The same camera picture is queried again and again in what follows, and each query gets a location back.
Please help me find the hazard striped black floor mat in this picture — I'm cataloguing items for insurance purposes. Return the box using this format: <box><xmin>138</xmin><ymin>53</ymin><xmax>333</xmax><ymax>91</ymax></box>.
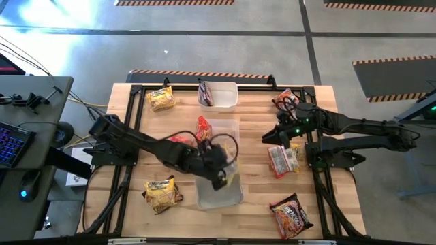
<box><xmin>114</xmin><ymin>0</ymin><xmax>236</xmax><ymax>7</ymax></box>
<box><xmin>352</xmin><ymin>54</ymin><xmax>436</xmax><ymax>103</ymax></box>
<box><xmin>322</xmin><ymin>0</ymin><xmax>436</xmax><ymax>14</ymax></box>
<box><xmin>125</xmin><ymin>69</ymin><xmax>275</xmax><ymax>84</ymax></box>

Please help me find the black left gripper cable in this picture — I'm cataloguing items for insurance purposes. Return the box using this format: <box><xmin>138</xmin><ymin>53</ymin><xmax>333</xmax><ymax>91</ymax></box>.
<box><xmin>162</xmin><ymin>130</ymin><xmax>240</xmax><ymax>165</ymax></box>

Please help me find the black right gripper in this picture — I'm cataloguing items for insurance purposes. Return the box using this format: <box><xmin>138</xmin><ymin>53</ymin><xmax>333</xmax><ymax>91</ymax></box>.
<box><xmin>261</xmin><ymin>110</ymin><xmax>310</xmax><ymax>150</ymax></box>

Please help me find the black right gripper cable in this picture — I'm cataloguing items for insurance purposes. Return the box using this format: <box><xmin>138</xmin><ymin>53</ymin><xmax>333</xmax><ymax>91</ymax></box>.
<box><xmin>275</xmin><ymin>94</ymin><xmax>301</xmax><ymax>118</ymax></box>

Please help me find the black flat bar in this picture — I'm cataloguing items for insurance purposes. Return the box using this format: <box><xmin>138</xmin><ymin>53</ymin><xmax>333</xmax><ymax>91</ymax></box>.
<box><xmin>45</xmin><ymin>146</ymin><xmax>93</xmax><ymax>180</ymax></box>

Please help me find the black ramen packet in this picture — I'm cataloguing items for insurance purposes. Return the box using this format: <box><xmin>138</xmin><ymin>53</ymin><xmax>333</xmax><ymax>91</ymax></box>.
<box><xmin>141</xmin><ymin>175</ymin><xmax>184</xmax><ymax>216</ymax></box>
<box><xmin>198</xmin><ymin>79</ymin><xmax>215</xmax><ymax>108</ymax></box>

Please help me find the orange red ramen packet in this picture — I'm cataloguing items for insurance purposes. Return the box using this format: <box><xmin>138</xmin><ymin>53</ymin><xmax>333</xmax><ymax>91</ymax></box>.
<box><xmin>168</xmin><ymin>133</ymin><xmax>196</xmax><ymax>146</ymax></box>

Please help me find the red white ramen packet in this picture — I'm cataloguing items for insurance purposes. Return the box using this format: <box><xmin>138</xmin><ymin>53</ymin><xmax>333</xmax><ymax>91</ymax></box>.
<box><xmin>195</xmin><ymin>115</ymin><xmax>213</xmax><ymax>142</ymax></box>
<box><xmin>267</xmin><ymin>144</ymin><xmax>300</xmax><ymax>180</ymax></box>

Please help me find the clear plastic bin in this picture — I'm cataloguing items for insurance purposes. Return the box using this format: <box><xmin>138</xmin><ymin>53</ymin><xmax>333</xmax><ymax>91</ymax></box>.
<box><xmin>196</xmin><ymin>118</ymin><xmax>240</xmax><ymax>164</ymax></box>

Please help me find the black backlit keyboard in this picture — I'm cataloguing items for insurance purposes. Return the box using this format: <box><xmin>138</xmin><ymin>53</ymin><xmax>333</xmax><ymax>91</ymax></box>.
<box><xmin>0</xmin><ymin>121</ymin><xmax>36</xmax><ymax>169</ymax></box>

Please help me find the black metal table frame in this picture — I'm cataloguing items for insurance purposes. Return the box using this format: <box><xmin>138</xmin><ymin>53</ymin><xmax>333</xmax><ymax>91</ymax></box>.
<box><xmin>77</xmin><ymin>75</ymin><xmax>368</xmax><ymax>240</ymax></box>

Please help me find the black clamp device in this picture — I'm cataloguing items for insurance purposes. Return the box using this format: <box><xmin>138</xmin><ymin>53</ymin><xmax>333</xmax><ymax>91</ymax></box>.
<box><xmin>0</xmin><ymin>91</ymin><xmax>51</xmax><ymax>115</ymax></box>

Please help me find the black computer mouse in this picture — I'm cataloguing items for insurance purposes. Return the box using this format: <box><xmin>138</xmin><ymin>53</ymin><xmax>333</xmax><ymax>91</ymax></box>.
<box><xmin>18</xmin><ymin>169</ymin><xmax>42</xmax><ymax>203</ymax></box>

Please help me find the black monitor red glow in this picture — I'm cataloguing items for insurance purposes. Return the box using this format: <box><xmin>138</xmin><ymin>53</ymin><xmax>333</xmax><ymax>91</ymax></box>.
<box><xmin>0</xmin><ymin>53</ymin><xmax>27</xmax><ymax>76</ymax></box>

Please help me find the yellow cable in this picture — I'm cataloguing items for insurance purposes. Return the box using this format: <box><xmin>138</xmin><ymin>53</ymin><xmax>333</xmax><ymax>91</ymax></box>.
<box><xmin>67</xmin><ymin>97</ymin><xmax>108</xmax><ymax>109</ymax></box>
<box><xmin>63</xmin><ymin>131</ymin><xmax>103</xmax><ymax>150</ymax></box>

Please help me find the white plastic bin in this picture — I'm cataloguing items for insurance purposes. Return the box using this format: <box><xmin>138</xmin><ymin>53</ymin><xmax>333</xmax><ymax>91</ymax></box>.
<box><xmin>198</xmin><ymin>81</ymin><xmax>238</xmax><ymax>112</ymax></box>

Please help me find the pale grey plastic bin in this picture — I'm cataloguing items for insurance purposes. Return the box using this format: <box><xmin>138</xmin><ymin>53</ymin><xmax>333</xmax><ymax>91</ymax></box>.
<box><xmin>194</xmin><ymin>162</ymin><xmax>245</xmax><ymax>210</ymax></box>

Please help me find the black round stool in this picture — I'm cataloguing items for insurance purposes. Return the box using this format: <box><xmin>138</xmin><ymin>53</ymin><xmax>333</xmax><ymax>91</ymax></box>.
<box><xmin>50</xmin><ymin>121</ymin><xmax>75</xmax><ymax>150</ymax></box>

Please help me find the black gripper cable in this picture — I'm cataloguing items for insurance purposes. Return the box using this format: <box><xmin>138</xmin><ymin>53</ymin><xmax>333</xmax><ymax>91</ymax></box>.
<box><xmin>162</xmin><ymin>130</ymin><xmax>240</xmax><ymax>165</ymax></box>
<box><xmin>275</xmin><ymin>94</ymin><xmax>301</xmax><ymax>118</ymax></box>

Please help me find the blue grey desk frame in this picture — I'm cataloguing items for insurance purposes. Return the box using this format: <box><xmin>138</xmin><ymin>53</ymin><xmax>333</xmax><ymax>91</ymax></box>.
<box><xmin>380</xmin><ymin>90</ymin><xmax>436</xmax><ymax>200</ymax></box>

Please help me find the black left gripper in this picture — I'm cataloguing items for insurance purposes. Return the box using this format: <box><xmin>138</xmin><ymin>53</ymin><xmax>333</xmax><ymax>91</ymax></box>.
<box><xmin>202</xmin><ymin>142</ymin><xmax>230</xmax><ymax>192</ymax></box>

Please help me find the white box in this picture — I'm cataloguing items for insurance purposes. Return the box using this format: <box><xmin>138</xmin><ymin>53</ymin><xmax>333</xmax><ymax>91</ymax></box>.
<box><xmin>65</xmin><ymin>147</ymin><xmax>93</xmax><ymax>188</ymax></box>

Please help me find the dark grey desk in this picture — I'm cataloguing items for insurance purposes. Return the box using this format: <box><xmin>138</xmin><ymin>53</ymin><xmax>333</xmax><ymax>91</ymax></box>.
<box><xmin>0</xmin><ymin>75</ymin><xmax>74</xmax><ymax>243</ymax></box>

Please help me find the black device green light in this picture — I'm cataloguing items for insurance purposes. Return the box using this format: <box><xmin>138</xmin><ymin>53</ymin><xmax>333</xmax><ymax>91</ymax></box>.
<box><xmin>422</xmin><ymin>98</ymin><xmax>436</xmax><ymax>120</ymax></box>

